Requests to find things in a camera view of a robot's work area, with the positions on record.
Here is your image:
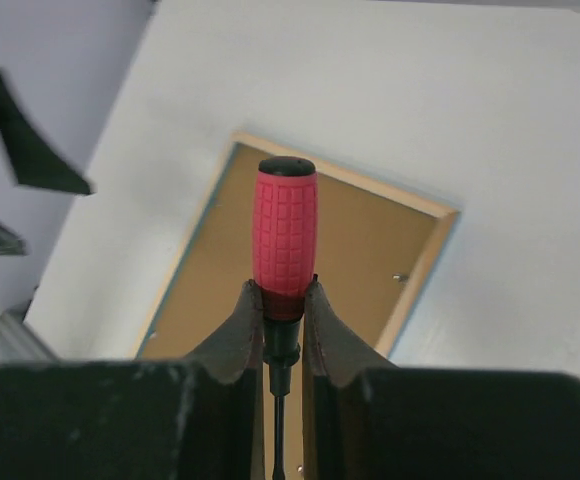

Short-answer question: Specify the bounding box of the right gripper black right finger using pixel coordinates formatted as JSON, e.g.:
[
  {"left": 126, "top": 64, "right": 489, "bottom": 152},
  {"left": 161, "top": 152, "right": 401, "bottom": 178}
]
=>
[{"left": 302, "top": 282, "right": 580, "bottom": 479}]

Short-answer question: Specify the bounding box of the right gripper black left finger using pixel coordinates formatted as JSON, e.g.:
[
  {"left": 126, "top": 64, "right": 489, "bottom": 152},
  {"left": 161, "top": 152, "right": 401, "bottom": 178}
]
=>
[{"left": 0, "top": 281, "right": 265, "bottom": 479}]

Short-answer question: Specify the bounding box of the blue wooden picture frame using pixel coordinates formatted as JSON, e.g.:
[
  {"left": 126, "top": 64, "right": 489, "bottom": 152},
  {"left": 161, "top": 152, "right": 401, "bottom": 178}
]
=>
[{"left": 137, "top": 132, "right": 459, "bottom": 358}]

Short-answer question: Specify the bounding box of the red handled screwdriver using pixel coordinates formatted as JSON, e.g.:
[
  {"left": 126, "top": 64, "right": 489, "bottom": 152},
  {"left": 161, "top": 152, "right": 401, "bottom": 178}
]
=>
[{"left": 252, "top": 156, "right": 317, "bottom": 479}]

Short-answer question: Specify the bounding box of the aluminium front rail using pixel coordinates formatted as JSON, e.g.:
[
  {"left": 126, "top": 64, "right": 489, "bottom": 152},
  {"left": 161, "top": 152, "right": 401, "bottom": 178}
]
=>
[{"left": 0, "top": 310, "right": 58, "bottom": 364}]

